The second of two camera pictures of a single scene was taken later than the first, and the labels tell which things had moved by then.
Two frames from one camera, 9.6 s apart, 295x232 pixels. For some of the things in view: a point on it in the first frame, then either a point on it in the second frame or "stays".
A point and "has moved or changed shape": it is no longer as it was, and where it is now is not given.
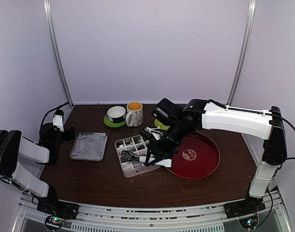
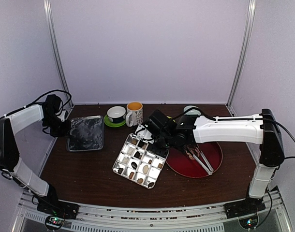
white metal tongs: [126, 156] → [210, 172]
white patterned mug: [134, 116] stays
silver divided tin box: [139, 145] has moved or changed shape
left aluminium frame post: [58, 51] stays
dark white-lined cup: [116, 114] stays
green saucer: [111, 123] stays
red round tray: [198, 157] stays
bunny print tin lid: [89, 146] → [86, 133]
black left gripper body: [68, 137] → [57, 128]
